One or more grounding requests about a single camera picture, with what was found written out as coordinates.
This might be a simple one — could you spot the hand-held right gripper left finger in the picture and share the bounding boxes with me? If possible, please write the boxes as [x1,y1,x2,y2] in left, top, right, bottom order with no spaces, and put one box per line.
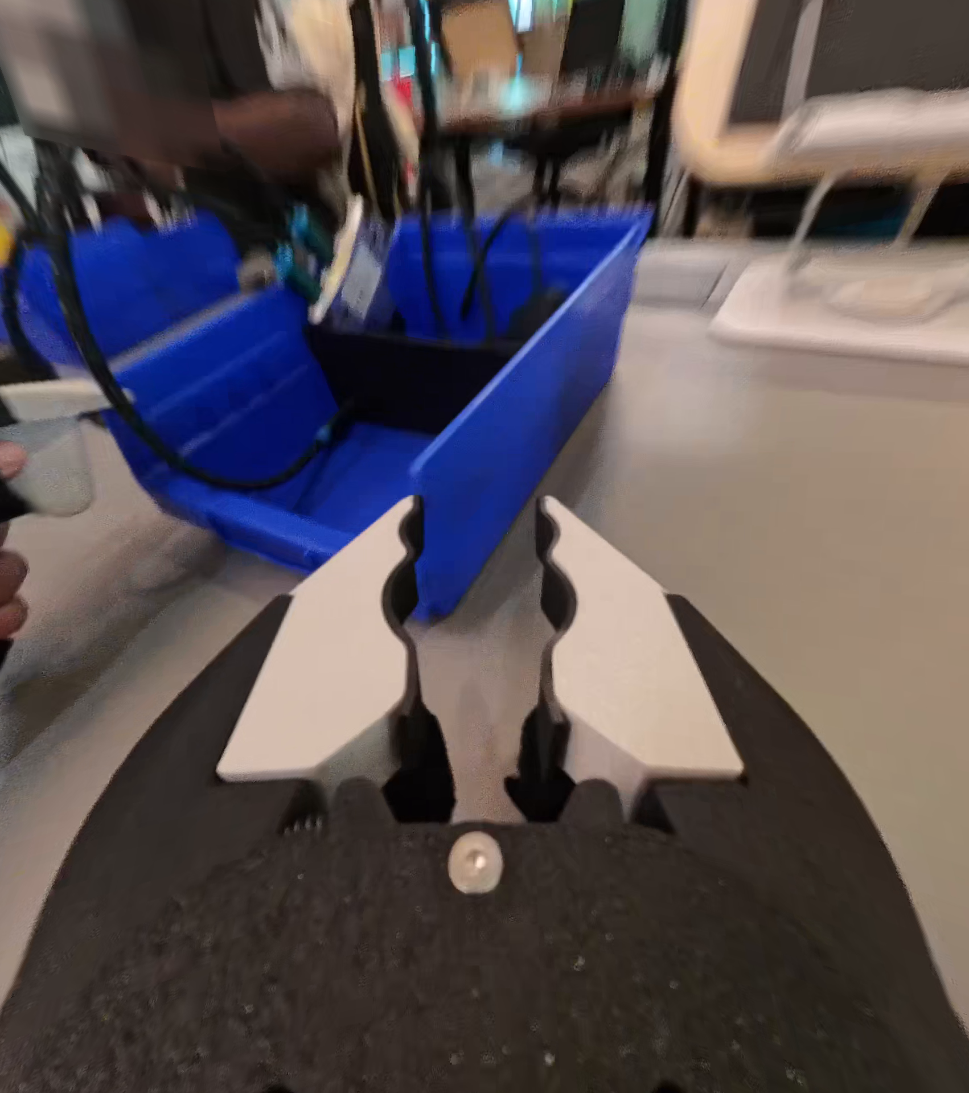
[215,495,455,823]

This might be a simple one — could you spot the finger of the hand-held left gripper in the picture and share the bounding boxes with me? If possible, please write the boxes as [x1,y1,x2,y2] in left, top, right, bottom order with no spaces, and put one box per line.
[0,378,137,425]

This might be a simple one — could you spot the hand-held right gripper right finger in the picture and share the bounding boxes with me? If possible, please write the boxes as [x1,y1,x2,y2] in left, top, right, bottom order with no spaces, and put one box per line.
[504,495,746,821]

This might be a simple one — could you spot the thick braided HDMI cable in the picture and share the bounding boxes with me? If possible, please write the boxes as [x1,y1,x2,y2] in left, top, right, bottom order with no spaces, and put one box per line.
[5,145,353,495]

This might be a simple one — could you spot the large blue plastic bin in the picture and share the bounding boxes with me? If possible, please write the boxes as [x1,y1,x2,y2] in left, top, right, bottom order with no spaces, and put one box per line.
[0,209,655,623]

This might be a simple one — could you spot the grey desk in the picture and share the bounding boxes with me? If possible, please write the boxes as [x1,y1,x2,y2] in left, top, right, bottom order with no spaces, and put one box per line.
[0,239,969,1093]

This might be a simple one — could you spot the black bin divider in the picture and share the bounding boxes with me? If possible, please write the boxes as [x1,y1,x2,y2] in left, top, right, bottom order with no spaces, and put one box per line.
[309,328,528,437]

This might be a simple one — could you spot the white metal stand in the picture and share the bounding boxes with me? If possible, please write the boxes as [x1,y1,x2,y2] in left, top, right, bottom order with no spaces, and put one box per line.
[711,89,969,372]

